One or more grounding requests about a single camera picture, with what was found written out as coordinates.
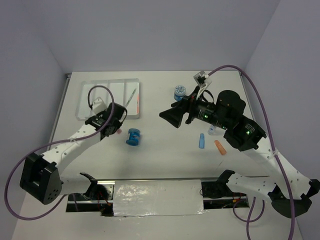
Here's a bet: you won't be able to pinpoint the blue translucent eraser case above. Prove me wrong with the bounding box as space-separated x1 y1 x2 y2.
198 133 205 149

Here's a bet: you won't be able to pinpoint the green pen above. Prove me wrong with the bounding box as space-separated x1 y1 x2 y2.
125 88 137 108

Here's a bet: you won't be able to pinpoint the orange highlighter pen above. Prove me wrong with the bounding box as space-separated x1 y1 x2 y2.
136 93 140 114

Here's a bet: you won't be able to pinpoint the silver foil covered panel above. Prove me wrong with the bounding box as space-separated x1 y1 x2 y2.
113 179 204 217

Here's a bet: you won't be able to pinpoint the clear bottle blue cap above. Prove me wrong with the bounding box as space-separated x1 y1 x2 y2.
207 124 217 136

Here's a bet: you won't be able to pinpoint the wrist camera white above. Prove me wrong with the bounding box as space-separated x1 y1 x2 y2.
91 97 108 115
193 70 212 94

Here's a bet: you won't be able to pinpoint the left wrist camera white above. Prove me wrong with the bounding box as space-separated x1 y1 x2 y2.
91 97 108 115

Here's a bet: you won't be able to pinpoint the blue jar lying sideways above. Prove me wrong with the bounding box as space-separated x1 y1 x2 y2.
125 128 141 147

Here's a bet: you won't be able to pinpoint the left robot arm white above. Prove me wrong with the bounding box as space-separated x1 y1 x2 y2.
19 103 128 205

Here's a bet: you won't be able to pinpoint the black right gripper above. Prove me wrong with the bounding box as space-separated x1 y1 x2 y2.
158 84 230 129

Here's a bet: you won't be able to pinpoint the blue paint jar white lid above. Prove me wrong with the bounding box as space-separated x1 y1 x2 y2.
173 85 186 101

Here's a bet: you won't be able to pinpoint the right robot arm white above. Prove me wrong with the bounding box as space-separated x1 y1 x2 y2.
159 88 320 218

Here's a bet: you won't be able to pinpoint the orange eraser case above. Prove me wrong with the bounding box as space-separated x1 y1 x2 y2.
214 140 227 156

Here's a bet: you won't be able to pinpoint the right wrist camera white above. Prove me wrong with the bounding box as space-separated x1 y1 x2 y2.
193 70 212 94

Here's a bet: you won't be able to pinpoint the white divided organizer tray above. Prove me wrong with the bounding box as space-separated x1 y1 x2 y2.
74 78 141 121

